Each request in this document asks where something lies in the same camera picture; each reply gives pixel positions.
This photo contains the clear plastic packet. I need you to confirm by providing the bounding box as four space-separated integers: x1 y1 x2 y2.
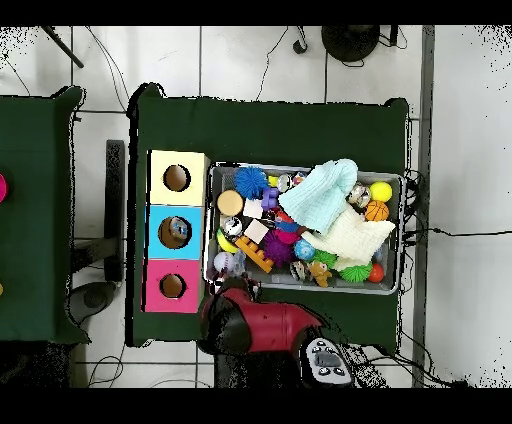
230 249 248 278

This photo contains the mint green cloth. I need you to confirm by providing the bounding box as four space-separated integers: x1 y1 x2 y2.
278 158 359 235

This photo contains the clear mesh bin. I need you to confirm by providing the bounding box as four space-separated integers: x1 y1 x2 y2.
202 161 405 296

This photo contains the wooden box with three holes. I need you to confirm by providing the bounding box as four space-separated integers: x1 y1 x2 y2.
141 149 212 314

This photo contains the wooden cube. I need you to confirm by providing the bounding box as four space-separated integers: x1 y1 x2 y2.
243 218 270 244

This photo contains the toy hamburger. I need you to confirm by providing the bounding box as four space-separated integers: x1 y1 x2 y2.
216 189 245 218

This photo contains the blue spiky ball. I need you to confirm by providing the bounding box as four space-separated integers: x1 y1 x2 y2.
233 165 270 200

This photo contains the white toy baseball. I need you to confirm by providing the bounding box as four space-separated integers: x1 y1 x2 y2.
213 251 235 274

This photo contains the dark green table cloth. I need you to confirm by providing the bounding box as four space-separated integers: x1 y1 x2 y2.
126 82 410 348
0 86 91 346

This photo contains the brown teddy bear toy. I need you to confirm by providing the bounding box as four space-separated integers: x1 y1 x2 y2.
307 260 333 288

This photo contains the cream knitted cloth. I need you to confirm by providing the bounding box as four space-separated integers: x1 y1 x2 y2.
301 203 397 271

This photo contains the orange toy basketball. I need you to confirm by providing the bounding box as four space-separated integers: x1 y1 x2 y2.
364 199 390 222

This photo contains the yellow ball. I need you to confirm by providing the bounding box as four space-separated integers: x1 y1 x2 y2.
368 180 394 203

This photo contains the black upright panel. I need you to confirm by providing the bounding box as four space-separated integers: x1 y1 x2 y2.
104 139 126 283

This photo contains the grey rounded floor base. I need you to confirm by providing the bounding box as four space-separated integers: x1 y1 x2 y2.
65 281 118 326

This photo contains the black round stand base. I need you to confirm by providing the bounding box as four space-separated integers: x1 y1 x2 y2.
320 25 381 63

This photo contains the thin black rod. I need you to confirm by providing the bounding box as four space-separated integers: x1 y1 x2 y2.
40 25 85 69

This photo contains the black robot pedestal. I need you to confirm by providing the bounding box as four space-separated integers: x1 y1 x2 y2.
213 351 305 388

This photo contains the black cable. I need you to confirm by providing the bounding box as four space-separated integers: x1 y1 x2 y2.
403 226 512 238

